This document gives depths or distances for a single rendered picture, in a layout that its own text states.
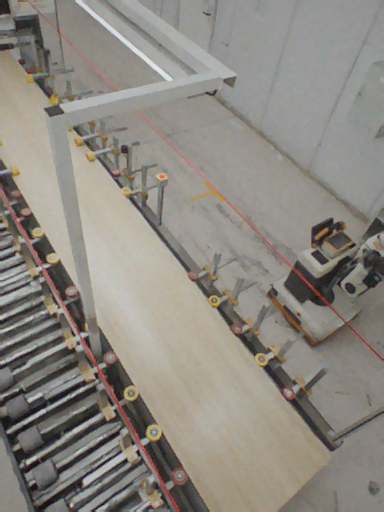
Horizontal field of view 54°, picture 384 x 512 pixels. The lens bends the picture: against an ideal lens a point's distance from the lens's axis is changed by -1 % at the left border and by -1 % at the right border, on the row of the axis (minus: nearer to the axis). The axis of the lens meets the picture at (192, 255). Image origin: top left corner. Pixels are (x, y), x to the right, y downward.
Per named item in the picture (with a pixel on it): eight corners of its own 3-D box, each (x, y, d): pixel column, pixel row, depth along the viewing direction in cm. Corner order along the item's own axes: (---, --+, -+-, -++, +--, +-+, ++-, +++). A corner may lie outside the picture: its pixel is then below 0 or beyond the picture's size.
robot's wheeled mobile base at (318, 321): (264, 295, 374) (271, 281, 355) (308, 269, 402) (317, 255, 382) (312, 349, 343) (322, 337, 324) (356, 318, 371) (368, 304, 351)
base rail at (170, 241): (36, 73, 473) (34, 65, 465) (338, 444, 238) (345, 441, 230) (29, 74, 469) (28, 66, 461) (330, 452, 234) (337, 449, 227)
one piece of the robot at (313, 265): (276, 291, 362) (307, 233, 298) (315, 269, 386) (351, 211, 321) (301, 318, 347) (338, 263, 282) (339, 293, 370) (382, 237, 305)
